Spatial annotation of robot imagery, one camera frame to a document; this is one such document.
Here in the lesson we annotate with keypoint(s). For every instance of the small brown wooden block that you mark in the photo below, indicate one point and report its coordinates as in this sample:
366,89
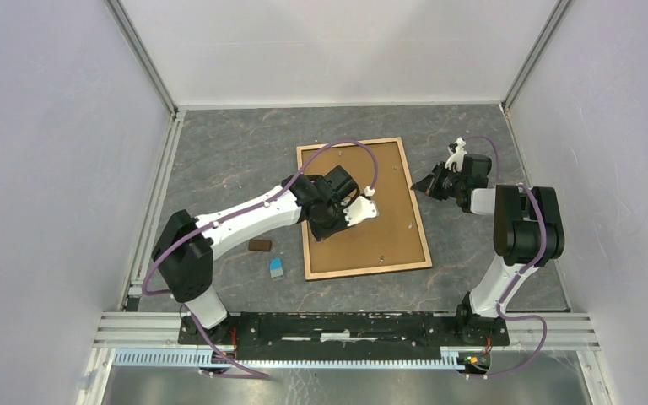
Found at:
260,245

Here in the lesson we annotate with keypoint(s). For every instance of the aluminium front rail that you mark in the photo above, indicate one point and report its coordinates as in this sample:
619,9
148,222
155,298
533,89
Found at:
566,332

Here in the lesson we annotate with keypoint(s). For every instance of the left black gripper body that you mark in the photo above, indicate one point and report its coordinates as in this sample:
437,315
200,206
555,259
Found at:
333,221

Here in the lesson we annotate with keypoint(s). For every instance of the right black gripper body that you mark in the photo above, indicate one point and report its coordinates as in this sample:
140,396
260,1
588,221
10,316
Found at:
452,183

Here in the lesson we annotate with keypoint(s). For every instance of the left aluminium floor rail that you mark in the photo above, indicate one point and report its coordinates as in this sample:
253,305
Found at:
140,257

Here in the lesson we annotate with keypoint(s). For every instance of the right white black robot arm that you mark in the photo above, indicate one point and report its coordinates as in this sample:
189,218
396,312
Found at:
528,232

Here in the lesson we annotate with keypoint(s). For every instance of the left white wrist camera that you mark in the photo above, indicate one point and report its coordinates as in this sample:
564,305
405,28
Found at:
361,209

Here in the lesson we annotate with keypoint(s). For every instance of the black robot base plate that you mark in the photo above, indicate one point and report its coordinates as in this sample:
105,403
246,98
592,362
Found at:
348,335

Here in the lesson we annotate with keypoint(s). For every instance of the right aluminium corner post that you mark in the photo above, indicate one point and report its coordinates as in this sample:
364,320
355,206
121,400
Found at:
546,34

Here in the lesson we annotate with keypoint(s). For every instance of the black picture frame with photo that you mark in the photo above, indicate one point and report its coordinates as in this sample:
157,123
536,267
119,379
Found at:
395,241

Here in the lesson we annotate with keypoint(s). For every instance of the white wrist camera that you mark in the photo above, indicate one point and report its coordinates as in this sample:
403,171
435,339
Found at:
361,209
457,154

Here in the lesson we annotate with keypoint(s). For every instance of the blue grey eraser block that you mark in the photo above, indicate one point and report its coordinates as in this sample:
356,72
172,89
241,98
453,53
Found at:
276,269

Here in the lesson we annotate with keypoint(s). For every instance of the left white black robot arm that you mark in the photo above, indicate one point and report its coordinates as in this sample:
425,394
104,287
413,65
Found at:
189,245

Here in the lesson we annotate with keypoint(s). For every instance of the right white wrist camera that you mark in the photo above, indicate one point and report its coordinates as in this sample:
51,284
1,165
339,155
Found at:
457,154

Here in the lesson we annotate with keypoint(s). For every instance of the aluminium corner post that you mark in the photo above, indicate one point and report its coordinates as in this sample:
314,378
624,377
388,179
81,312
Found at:
139,50
546,34

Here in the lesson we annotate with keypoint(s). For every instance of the left aluminium corner post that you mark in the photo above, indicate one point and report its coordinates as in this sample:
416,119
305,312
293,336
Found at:
139,50

